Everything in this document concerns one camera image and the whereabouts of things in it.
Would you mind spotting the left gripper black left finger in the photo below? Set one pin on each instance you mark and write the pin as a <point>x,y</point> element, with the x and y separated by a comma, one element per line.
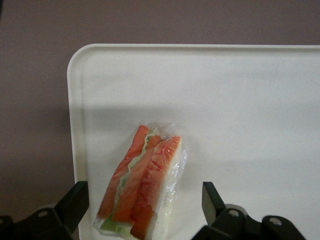
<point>72,207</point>

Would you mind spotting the triangle sandwich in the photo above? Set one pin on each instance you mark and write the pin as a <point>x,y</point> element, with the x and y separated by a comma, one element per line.
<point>142,180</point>

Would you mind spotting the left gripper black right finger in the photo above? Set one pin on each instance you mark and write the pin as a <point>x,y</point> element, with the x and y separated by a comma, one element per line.
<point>212,202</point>

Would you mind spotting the cream plastic tray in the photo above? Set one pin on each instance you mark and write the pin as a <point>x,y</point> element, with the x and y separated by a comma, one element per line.
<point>225,112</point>

